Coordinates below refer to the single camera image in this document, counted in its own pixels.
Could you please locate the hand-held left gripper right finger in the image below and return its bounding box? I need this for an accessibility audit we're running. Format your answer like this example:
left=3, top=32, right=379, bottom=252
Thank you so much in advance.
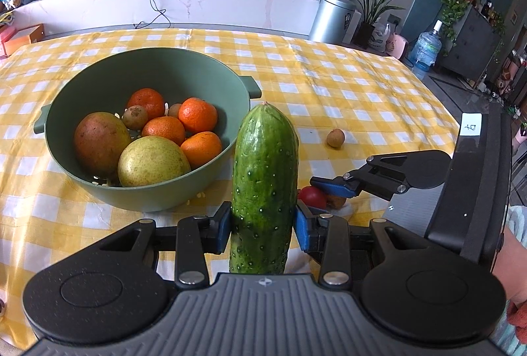
left=294, top=201, right=418, bottom=286

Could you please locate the pink small appliance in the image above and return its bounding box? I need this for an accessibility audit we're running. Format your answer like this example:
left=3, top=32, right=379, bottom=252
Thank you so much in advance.
left=387, top=34, right=409, bottom=60

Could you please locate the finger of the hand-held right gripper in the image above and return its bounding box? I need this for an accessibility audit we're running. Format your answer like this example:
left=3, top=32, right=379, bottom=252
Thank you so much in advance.
left=310, top=152, right=414, bottom=201

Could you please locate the person's right forearm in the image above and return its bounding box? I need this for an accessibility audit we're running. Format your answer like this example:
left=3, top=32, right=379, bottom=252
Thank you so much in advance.
left=492, top=205, right=527, bottom=304

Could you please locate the black cable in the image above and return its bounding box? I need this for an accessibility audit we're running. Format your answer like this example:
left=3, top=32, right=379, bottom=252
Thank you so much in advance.
left=134, top=0, right=172, bottom=29

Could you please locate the yellow green pear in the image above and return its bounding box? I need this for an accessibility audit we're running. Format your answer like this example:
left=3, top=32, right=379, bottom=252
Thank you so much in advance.
left=117, top=135, right=192, bottom=188

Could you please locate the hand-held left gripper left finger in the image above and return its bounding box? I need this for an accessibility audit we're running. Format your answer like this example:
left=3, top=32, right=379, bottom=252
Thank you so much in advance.
left=99, top=201, right=232, bottom=286

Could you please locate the yellow checked tablecloth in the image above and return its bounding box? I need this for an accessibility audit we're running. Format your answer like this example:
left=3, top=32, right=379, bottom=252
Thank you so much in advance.
left=0, top=27, right=462, bottom=350

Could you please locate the red green mango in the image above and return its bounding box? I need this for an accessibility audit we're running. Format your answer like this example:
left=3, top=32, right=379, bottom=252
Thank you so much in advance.
left=74, top=111, right=132, bottom=179

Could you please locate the red cloth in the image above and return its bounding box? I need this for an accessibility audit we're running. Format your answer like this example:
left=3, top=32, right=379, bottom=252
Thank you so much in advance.
left=506, top=300, right=527, bottom=329

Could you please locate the brown cardboard box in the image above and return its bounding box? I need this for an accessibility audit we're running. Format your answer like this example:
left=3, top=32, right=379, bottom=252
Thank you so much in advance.
left=4, top=23, right=45, bottom=57

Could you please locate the green cucumber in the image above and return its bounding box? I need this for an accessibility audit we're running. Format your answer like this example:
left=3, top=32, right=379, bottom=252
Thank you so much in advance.
left=229, top=102, right=299, bottom=274

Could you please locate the silver pedal trash can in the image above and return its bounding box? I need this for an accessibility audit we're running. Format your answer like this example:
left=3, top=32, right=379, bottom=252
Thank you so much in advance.
left=309, top=0, right=357, bottom=45

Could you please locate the blue water jug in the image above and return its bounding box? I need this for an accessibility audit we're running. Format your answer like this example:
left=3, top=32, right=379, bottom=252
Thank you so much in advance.
left=412, top=20, right=443, bottom=80

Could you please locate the dark grey side cabinet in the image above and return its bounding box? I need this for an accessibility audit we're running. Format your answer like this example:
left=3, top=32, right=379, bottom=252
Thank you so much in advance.
left=442, top=4, right=505, bottom=80

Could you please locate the red tomato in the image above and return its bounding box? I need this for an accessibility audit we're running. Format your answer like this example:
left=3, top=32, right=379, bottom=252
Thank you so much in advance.
left=298, top=186, right=329, bottom=210

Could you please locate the green colander bowl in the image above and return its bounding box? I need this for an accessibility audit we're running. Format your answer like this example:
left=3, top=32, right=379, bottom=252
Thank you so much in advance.
left=34, top=48, right=262, bottom=212

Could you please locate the small brown kiwi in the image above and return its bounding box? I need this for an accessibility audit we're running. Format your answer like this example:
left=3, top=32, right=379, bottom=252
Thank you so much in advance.
left=122, top=105, right=149, bottom=130

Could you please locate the orange mandarin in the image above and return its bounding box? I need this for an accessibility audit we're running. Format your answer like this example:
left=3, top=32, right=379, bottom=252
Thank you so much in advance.
left=142, top=116, right=186, bottom=146
left=127, top=88, right=166, bottom=121
left=178, top=97, right=218, bottom=134
left=180, top=131, right=223, bottom=170

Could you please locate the white plastic bag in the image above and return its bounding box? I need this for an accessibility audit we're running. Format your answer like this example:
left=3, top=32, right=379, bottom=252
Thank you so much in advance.
left=368, top=21, right=396, bottom=52

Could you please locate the tall-leaf potted plant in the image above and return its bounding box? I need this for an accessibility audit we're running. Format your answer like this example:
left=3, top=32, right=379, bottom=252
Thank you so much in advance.
left=349, top=0, right=417, bottom=49

